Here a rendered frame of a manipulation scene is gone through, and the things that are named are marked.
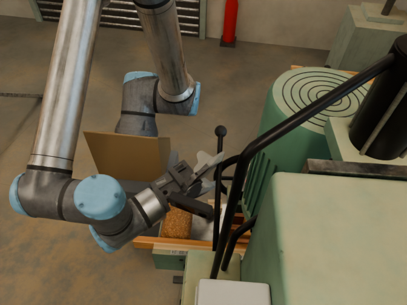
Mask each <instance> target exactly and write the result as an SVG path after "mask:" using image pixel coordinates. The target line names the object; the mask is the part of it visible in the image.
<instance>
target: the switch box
mask: <svg viewBox="0 0 407 305"><path fill-rule="evenodd" d="M194 305H272V304H271V289H270V287H269V285H268V284H266V283H253V282H244V281H230V280H215V279H207V278H203V279H200V280H199V282H198V287H197V286H196V296H195V304H194Z"/></svg>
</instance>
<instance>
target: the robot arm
mask: <svg viewBox="0 0 407 305"><path fill-rule="evenodd" d="M110 1H111V0H64V1H63V5H62V10H61V15H60V19H59V25H58V30H57V33H56V39H55V44H54V47H53V52H52V56H51V62H50V67H49V71H48V76H47V81H46V84H45V90H44V95H43V98H42V104H41V109H40V113H39V118H38V124H37V127H36V132H35V138H34V141H33V146H32V150H31V155H30V160H29V162H28V163H27V168H26V172H23V173H22V174H20V175H18V176H17V177H16V178H15V179H14V180H13V183H12V184H11V186H10V190H9V200H10V204H11V206H12V208H13V209H14V211H16V212H17V213H18V214H21V215H27V216H29V217H32V218H38V217H40V218H49V219H54V220H63V221H68V222H73V223H82V224H88V225H89V229H90V232H91V234H92V236H93V237H94V239H95V240H96V242H97V243H98V245H99V246H100V247H101V248H102V250H103V251H105V252H106V253H109V254H110V253H113V252H114V251H116V250H119V249H121V248H122V246H124V245H125V244H127V243H128V242H130V241H132V240H133V239H134V238H136V237H138V236H139V235H141V234H142V233H144V232H145V231H147V230H148V229H150V228H151V227H153V226H154V225H156V224H158V223H159V222H160V221H162V220H163V219H165V218H166V217H167V215H166V213H168V212H169V211H171V209H170V206H169V203H170V205H171V206H174V207H176V208H179V209H181V210H184V211H187V212H189V213H192V214H194V215H197V216H200V217H202V218H205V219H207V220H210V219H211V218H212V215H213V206H212V205H209V204H208V203H204V202H202V201H199V200H196V199H195V198H198V197H200V196H202V195H204V194H206V193H207V192H208V191H210V190H212V189H214V188H215V187H216V181H213V182H210V181H209V180H207V179H206V176H207V175H208V174H209V173H210V172H211V170H212V169H214V168H215V167H216V166H217V164H218V163H220V162H221V161H222V160H223V157H224V154H225V152H224V151H222V152H220V153H219V154H217V155H216V156H214V157H212V156H211V155H209V154H207V153H206V152H204V151H199V152H198V153H197V159H198V163H197V165H196V166H195V167H194V172H193V170H192V169H191V167H190V166H189V164H188V163H187V162H186V161H185V160H184V159H183V160H182V161H180V162H179V163H177V164H175V165H173V166H172V167H170V168H168V172H167V173H166V174H164V175H163V176H161V177H159V178H158V179H156V180H154V181H152V182H151V183H149V184H150V186H151V188H147V189H145V190H143V191H142V192H140V193H138V194H137V195H135V196H134V197H132V198H130V199H128V200H127V198H126V194H125V191H124V189H123V187H122V186H121V185H120V184H119V182H118V181H117V180H116V179H114V178H113V177H111V176H109V175H105V174H96V175H91V176H89V177H87V178H85V179H83V180H79V179H72V178H71V177H72V173H73V161H74V155H75V151H76V145H77V141H78V135H79V129H80V125H81V119H82V113H83V109H84V103H85V97H86V93H87V87H88V81H89V77H90V71H91V65H92V61H93V55H94V49H95V45H96V40H97V36H98V30H99V23H100V20H101V14H102V8H104V7H106V6H108V5H109V4H110ZM132 1H133V3H134V5H135V7H136V11H137V14H138V17H139V20H140V22H141V26H142V29H143V31H144V35H145V38H146V40H147V44H148V47H149V49H150V53H151V56H152V58H153V62H154V65H155V67H156V71H157V74H158V75H157V74H156V73H151V72H146V71H132V72H129V73H127V74H126V75H125V77H124V83H123V92H122V106H121V117H120V119H119V121H118V123H117V125H116V127H115V131H114V133H117V134H128V135H134V136H148V137H158V130H157V126H156V121H155V116H156V113H161V114H174V115H181V116H195V115H196V114H197V111H198V106H199V98H200V82H197V81H195V82H194V80H193V78H192V77H191V76H190V75H189V74H188V73H187V66H186V62H185V55H184V49H183V45H182V38H181V34H180V27H179V21H178V17H177V10H176V3H175V0H132ZM180 163H182V164H181V165H179V166H177V165H178V164H180ZM175 166H177V167H175ZM174 167H175V168H174Z"/></svg>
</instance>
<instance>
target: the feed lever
mask: <svg viewBox="0 0 407 305"><path fill-rule="evenodd" d="M214 132H215V135H216V136H217V137H218V142H217V154H219V153H221V152H222V149H223V137H225V136H226V134H227V129H226V128H225V127H224V126H223V125H219V126H217V127H216V128H215V130H214ZM221 181H222V161H221V162H220V163H218V164H217V166H216V189H215V201H214V225H213V248H212V251H216V248H217V244H218V241H219V229H220V198H221Z"/></svg>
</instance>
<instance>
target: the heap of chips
mask: <svg viewBox="0 0 407 305"><path fill-rule="evenodd" d="M169 206H170V209H171V211H169V212H168V213H166V215H167V217H166V218H165V219H164V220H163V225H162V231H161V235H160V237H161V238H176V239H185V240H190V237H191V226H192V219H193V214H192V213H189V212H187V211H184V210H181V209H179V208H176V207H174V206H171V205H170V203H169Z"/></svg>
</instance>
